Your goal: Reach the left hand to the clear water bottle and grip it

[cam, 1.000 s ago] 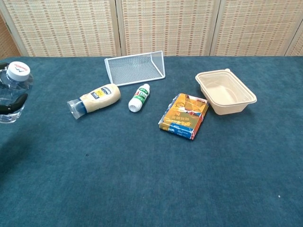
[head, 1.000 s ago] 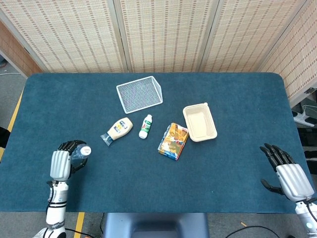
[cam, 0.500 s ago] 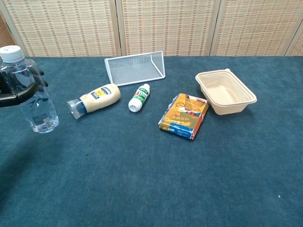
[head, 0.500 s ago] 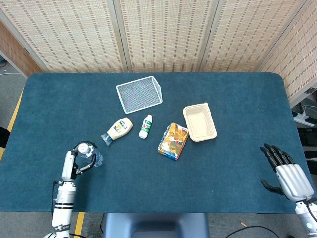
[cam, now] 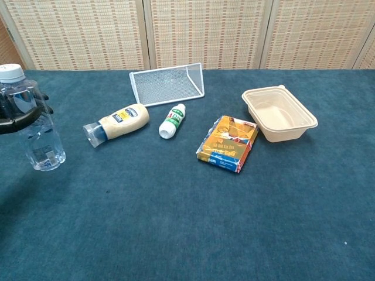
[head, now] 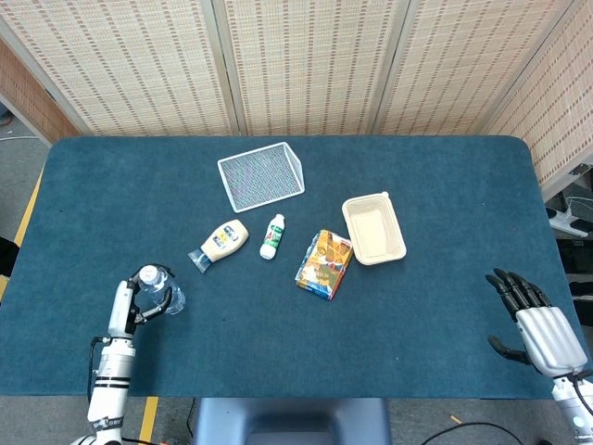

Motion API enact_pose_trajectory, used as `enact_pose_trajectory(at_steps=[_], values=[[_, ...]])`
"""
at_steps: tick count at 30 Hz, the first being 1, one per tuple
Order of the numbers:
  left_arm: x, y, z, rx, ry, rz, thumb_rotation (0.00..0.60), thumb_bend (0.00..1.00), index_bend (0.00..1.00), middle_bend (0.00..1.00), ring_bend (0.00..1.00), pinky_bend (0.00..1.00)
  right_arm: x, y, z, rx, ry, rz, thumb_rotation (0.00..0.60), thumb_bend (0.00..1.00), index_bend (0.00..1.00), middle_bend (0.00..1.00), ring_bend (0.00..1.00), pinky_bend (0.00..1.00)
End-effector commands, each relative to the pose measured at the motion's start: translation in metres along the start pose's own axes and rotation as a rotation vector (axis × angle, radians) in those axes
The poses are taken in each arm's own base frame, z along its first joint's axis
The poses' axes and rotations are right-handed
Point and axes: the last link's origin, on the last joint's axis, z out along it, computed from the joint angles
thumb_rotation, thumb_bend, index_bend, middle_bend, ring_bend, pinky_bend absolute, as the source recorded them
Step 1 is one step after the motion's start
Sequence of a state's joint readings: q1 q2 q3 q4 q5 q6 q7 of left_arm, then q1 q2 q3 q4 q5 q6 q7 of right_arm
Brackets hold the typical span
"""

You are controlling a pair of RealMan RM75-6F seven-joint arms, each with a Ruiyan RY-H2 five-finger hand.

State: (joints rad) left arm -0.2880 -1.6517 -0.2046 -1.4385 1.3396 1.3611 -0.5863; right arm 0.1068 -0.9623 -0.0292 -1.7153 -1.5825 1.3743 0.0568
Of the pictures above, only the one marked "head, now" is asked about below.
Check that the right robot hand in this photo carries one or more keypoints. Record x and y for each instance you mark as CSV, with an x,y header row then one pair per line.
x,y
542,324

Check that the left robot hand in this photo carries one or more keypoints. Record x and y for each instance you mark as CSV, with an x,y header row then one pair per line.
x,y
124,306

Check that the transparent water bottle white cap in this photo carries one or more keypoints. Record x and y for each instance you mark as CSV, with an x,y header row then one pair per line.
x,y
162,289

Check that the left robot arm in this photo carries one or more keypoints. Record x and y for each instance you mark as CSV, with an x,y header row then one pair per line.
x,y
109,389

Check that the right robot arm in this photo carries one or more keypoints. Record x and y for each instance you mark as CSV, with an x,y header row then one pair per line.
x,y
574,408

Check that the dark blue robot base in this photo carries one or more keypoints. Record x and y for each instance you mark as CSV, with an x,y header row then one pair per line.
x,y
292,422

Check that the mayonnaise squeeze bottle blue cap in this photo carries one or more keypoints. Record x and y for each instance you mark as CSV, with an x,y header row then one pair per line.
x,y
224,243

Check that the small white green-label bottle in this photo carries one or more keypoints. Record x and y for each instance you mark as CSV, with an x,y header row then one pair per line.
x,y
272,237

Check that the teal table cloth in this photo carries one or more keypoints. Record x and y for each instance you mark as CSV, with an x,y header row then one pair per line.
x,y
296,324

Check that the beige plastic food container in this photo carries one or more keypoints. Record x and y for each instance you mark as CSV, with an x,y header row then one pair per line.
x,y
373,229

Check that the orange blue snack packet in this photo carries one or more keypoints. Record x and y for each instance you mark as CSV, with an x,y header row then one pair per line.
x,y
324,264

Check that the woven bamboo folding screen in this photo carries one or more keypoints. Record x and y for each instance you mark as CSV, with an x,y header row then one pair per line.
x,y
296,65

